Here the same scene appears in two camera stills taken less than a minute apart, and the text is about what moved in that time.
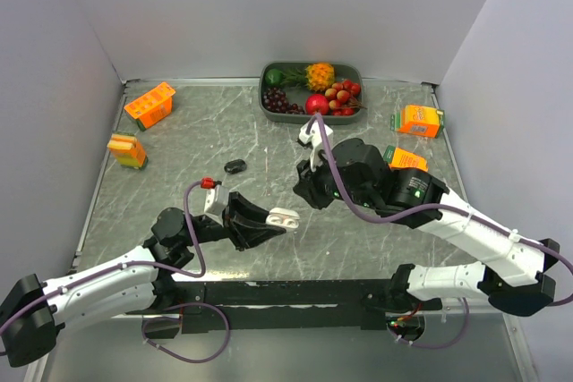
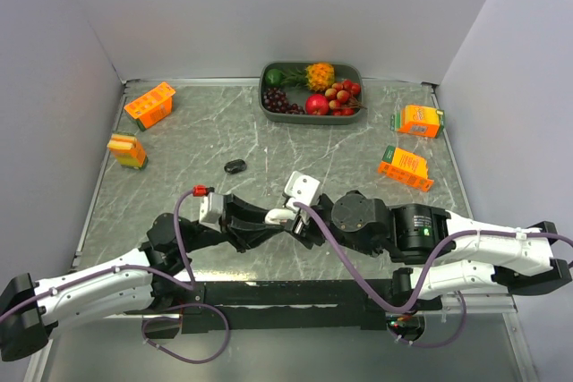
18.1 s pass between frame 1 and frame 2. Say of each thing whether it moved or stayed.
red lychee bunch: stayed
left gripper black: stayed
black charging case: stayed
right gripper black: moved
